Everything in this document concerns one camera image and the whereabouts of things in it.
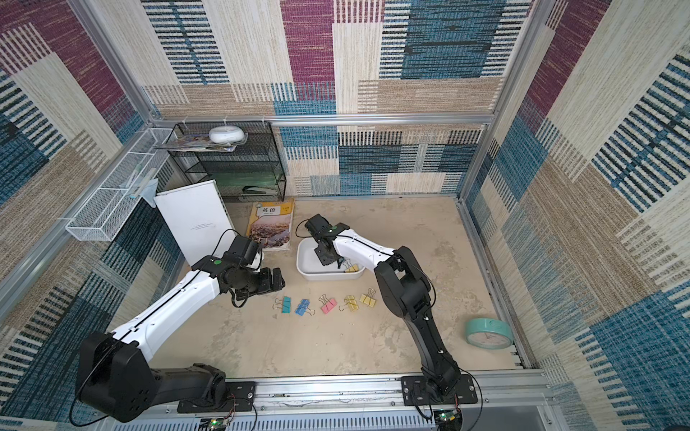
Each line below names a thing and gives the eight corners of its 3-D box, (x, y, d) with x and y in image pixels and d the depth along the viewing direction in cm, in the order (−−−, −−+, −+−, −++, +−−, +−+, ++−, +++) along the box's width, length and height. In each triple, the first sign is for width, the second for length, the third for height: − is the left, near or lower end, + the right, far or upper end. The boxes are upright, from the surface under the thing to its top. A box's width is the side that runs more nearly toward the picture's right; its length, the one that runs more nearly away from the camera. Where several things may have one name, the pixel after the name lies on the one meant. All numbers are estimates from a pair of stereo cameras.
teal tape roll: (462, 346, 84) (476, 333, 75) (460, 329, 87) (473, 315, 78) (499, 351, 83) (517, 339, 74) (495, 334, 86) (513, 321, 77)
